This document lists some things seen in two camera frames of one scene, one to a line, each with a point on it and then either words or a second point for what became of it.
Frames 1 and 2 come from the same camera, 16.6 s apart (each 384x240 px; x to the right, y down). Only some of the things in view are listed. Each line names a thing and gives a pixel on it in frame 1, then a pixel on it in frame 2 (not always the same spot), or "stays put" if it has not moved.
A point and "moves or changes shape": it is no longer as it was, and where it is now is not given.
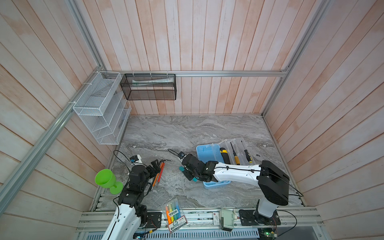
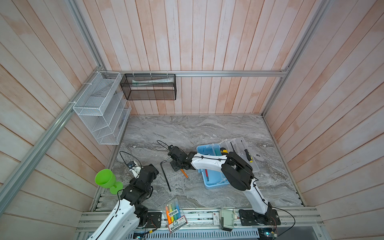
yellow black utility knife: x=225 y=155 stays put
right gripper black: x=186 y=174 to x=174 y=167
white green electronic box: x=226 y=219 stays put
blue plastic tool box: x=233 y=151 stays put
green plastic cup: x=106 y=178 stays put
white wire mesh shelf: x=104 y=107 stays put
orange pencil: x=157 y=175 moves or changes shape
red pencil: x=161 y=173 moves or changes shape
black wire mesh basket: x=149 y=86 stays put
